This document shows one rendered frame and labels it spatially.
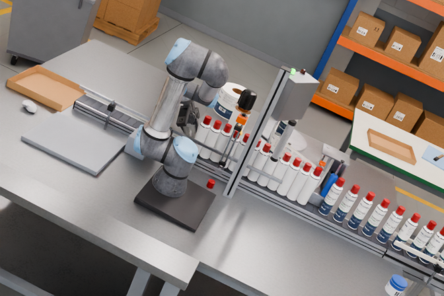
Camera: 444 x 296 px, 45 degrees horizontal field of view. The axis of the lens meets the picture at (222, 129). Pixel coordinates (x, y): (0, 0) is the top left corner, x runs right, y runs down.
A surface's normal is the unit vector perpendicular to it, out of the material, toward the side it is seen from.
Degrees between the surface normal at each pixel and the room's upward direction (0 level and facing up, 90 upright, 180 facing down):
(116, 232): 0
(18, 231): 0
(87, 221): 0
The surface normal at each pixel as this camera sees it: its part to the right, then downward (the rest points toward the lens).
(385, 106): -0.25, 0.37
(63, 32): 0.01, 0.54
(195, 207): 0.38, -0.79
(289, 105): 0.60, 0.56
